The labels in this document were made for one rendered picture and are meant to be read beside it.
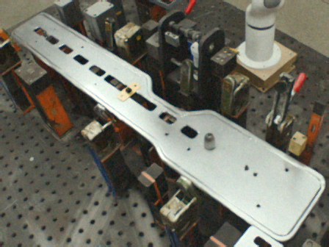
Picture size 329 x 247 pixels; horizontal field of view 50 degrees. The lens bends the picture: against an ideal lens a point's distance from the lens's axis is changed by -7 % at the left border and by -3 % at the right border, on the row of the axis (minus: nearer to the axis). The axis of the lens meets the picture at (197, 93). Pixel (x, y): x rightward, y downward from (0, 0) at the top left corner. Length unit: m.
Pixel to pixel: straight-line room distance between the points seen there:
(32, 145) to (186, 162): 0.79
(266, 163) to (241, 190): 0.10
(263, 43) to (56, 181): 0.97
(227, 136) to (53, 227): 0.69
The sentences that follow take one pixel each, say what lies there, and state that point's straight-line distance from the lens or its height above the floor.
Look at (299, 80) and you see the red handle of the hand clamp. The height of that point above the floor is 1.14.
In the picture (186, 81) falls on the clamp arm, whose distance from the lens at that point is 1.16.
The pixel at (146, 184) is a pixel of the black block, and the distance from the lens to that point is 1.01.
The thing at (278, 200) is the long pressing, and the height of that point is 1.00.
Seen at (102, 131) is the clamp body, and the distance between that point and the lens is 1.09.
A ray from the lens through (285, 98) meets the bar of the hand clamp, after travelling 0.95.
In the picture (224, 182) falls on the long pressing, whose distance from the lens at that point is 0.98.
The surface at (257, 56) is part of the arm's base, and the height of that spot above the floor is 0.82.
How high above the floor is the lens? 1.86
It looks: 47 degrees down
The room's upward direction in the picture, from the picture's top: 6 degrees counter-clockwise
